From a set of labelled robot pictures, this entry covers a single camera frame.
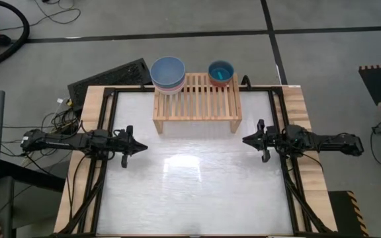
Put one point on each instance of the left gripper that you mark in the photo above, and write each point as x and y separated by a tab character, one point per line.
121	145

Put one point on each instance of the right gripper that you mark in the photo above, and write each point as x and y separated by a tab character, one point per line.
273	140

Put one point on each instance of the cream white bowl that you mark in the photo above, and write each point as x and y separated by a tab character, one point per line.
170	93

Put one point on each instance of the small orange-red plastic bowl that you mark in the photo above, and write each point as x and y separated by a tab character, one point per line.
221	84

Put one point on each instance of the large pink bowl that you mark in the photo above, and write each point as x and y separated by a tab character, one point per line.
178	88

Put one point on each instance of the small cyan plastic bowl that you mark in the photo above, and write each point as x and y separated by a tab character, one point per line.
221	72

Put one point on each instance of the large grey-blue bowl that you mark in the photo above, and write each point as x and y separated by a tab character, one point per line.
167	71

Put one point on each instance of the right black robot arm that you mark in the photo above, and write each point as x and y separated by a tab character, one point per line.
329	142

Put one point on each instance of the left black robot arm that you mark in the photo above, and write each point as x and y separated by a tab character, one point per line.
61	142

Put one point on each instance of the wooden slatted shelf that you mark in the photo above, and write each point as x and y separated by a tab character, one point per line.
197	105

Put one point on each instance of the white and yellow plug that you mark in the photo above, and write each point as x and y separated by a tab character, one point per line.
63	100

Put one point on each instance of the black desk bar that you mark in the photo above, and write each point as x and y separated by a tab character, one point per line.
28	175

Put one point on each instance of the black hazard striped mat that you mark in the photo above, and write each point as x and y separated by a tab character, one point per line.
346	211
380	84

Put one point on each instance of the black metal table frame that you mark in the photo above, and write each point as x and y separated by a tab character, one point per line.
131	89

